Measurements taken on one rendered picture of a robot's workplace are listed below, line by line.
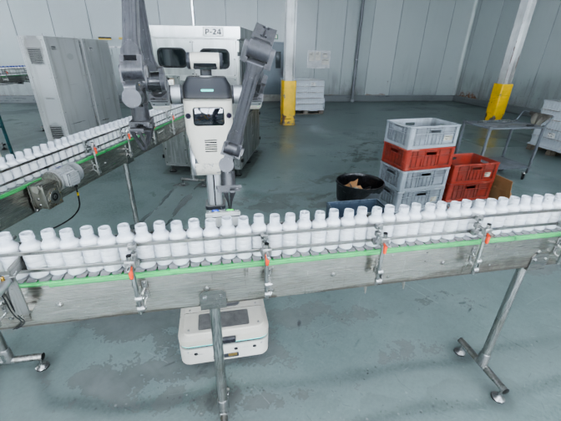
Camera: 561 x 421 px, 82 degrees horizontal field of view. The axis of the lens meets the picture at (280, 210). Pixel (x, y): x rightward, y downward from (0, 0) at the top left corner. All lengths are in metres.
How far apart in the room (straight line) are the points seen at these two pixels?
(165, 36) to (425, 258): 4.25
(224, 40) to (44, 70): 3.35
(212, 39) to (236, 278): 3.88
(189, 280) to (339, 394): 1.19
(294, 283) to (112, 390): 1.32
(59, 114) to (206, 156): 5.42
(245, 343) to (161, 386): 0.51
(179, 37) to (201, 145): 3.31
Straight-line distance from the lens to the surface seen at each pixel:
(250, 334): 2.02
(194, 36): 4.79
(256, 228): 1.18
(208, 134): 1.65
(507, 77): 11.27
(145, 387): 2.20
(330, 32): 13.81
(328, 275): 1.34
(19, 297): 1.34
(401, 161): 3.50
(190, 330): 2.04
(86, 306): 1.37
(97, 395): 2.26
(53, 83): 6.87
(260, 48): 1.19
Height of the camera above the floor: 1.70
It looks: 26 degrees down
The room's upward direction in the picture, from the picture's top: 1 degrees clockwise
